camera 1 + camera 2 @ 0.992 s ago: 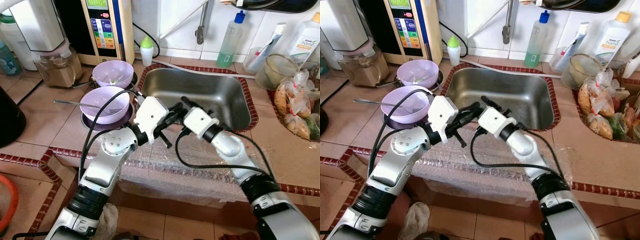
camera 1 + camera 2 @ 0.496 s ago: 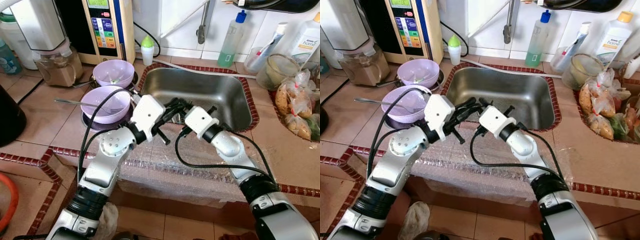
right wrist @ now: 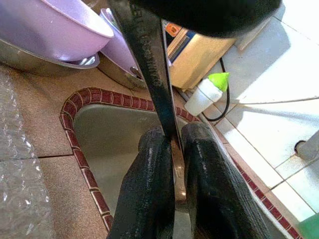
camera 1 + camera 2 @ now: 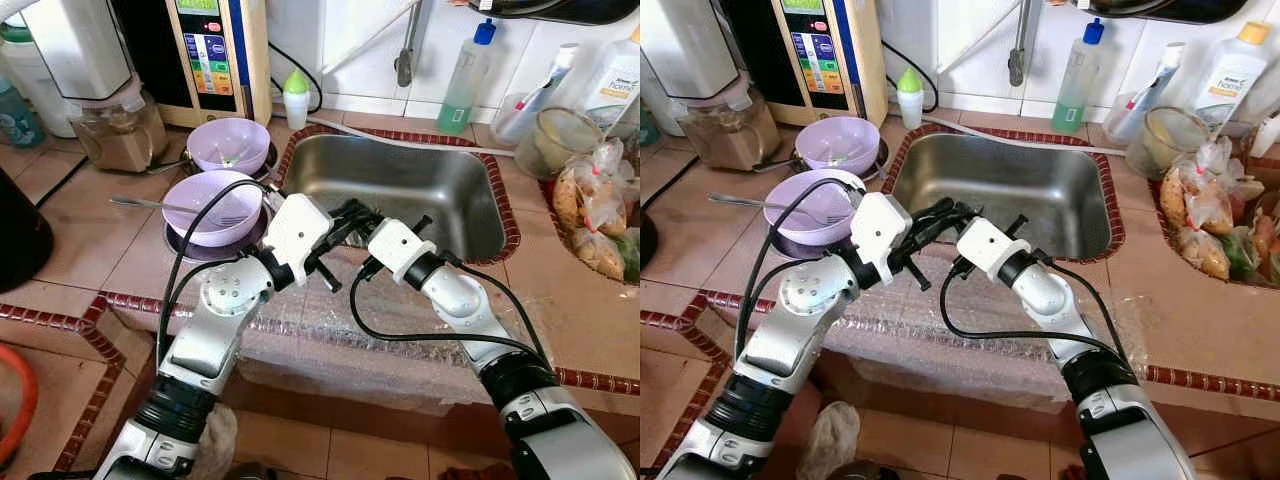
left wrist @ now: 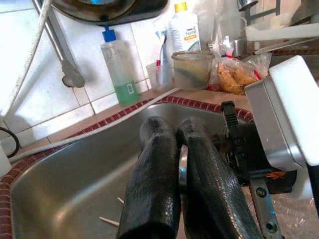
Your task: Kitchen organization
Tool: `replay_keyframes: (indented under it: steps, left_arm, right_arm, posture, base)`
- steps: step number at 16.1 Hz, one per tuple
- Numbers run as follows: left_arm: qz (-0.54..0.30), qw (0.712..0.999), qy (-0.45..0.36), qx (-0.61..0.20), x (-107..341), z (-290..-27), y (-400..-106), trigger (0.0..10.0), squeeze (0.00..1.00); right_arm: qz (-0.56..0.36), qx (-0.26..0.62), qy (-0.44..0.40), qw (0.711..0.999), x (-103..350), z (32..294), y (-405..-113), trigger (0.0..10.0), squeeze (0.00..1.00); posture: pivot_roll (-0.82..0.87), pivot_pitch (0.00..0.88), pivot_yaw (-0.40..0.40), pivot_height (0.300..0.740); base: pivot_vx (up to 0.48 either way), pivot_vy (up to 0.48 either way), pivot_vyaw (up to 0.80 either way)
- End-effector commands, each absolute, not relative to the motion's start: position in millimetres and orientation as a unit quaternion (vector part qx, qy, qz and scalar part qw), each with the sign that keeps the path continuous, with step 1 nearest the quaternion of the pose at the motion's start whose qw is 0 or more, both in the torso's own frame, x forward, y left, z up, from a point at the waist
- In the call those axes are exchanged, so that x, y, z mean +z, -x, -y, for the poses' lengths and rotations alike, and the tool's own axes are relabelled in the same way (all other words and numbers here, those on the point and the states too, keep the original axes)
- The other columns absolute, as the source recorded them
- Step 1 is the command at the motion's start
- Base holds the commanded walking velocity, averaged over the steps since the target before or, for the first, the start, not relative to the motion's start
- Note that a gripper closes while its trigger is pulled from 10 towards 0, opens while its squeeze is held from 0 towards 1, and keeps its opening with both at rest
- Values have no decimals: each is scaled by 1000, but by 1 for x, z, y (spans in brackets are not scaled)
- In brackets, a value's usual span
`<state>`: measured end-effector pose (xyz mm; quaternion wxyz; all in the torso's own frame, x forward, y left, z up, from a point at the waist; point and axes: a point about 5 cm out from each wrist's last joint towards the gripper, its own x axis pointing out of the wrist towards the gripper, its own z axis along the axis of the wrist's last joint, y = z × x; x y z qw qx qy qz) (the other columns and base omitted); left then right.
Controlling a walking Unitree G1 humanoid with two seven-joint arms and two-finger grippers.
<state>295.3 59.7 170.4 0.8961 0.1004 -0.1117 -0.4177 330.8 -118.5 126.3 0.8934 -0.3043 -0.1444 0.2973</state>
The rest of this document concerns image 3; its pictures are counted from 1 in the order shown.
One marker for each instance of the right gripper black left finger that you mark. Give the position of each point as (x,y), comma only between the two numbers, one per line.
(147,189)

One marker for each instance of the small white bottle green cap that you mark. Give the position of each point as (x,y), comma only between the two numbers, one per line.
(207,97)

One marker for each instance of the stainless steel sink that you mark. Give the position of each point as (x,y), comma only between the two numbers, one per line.
(107,139)

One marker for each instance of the grey wall faucet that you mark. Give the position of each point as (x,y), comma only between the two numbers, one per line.
(310,148)

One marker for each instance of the clear bubble wrap sheet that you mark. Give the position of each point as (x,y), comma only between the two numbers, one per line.
(17,161)

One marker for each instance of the green soap bottle blue cap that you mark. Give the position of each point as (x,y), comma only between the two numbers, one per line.
(310,227)

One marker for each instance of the round steel plate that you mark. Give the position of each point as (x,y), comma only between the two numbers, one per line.
(119,76)
(37,63)

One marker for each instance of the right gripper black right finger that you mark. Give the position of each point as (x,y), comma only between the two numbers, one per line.
(216,189)

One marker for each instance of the purple plastic bowl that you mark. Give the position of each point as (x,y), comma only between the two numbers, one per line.
(54,27)
(119,57)

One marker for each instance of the beige water ionizer appliance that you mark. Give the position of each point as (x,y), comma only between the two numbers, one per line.
(199,59)

